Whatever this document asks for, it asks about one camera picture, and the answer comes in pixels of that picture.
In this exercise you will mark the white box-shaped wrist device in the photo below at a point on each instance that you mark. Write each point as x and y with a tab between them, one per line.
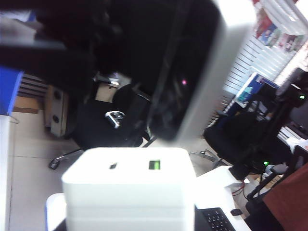
127	192

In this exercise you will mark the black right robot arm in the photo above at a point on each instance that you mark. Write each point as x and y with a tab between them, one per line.
72	62

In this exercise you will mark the black office chair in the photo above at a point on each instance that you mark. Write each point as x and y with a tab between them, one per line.
235	139
101	125

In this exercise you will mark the white device with black face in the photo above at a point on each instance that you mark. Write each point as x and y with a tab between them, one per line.
204	96

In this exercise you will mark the beige cabinet with round holes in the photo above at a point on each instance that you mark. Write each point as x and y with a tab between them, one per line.
56	113

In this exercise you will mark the small black keyboard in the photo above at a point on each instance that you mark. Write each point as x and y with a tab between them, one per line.
216	221

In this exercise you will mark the white window blinds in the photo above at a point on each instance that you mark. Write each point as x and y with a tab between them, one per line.
264	60

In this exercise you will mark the small black dongle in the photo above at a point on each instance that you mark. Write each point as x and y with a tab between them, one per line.
236	212

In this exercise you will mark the colourful hanging window cards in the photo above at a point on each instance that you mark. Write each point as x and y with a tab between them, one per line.
272	33

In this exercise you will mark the blue office partition panel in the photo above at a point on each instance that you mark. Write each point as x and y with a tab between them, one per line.
9	91

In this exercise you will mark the rust red panel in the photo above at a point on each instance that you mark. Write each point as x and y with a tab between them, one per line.
288	204

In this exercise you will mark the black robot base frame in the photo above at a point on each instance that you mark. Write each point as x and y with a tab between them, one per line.
276	134

